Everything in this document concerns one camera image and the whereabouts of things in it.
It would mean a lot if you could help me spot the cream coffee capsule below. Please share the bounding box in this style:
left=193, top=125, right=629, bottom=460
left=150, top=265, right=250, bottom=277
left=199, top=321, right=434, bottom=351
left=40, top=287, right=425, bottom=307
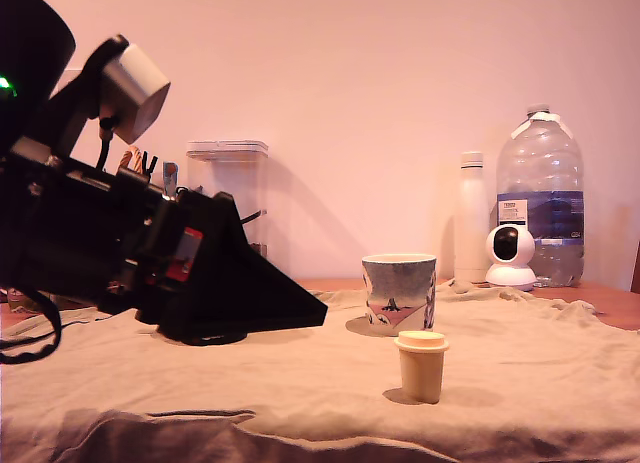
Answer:
left=393, top=330, right=451, bottom=404

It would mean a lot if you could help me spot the clear container with white lid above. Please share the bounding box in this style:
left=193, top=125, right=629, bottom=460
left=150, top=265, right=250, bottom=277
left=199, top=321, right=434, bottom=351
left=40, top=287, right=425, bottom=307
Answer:
left=186, top=140, right=271, bottom=260

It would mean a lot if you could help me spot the white blue illustrated mug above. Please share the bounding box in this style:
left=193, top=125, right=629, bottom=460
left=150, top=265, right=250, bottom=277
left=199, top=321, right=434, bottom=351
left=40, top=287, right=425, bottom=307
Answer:
left=362, top=253, right=439, bottom=338

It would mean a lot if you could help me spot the white insulated bottle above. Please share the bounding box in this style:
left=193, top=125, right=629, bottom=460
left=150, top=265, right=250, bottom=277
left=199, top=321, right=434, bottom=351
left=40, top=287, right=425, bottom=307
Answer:
left=453, top=151, right=492, bottom=284

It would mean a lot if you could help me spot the beige cloth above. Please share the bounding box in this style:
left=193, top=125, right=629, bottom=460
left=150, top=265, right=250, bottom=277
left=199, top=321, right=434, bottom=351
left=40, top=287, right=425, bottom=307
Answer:
left=0, top=278, right=640, bottom=463

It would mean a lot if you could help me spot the large clear water bottle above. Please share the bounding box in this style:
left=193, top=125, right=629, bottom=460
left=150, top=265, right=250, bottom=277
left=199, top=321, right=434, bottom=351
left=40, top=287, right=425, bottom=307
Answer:
left=496, top=103, right=586, bottom=288

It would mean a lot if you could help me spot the black cable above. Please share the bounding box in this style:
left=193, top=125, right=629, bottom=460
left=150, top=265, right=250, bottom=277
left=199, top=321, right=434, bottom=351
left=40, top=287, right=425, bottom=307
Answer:
left=0, top=282, right=64, bottom=365
left=97, top=127, right=114, bottom=172

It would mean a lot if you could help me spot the wicker basket with handle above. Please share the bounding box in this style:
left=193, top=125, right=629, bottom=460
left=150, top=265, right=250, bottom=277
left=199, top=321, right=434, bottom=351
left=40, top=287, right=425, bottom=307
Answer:
left=121, top=146, right=146, bottom=173

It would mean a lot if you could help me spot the blue handled tool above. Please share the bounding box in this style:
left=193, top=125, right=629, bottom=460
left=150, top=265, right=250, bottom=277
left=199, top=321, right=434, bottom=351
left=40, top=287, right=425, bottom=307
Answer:
left=163, top=161, right=180, bottom=198

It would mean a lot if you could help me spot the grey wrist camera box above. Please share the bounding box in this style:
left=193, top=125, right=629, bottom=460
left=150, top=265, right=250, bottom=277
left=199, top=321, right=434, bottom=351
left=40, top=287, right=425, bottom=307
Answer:
left=49, top=34, right=172, bottom=147

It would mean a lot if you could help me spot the white light switch plate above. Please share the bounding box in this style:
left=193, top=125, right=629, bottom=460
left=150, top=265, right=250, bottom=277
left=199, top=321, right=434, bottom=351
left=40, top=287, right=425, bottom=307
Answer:
left=58, top=68, right=86, bottom=97

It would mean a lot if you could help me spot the small white round camera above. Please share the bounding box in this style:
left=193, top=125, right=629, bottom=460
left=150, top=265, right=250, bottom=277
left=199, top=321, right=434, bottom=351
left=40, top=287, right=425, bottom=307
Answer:
left=485, top=224, right=538, bottom=292

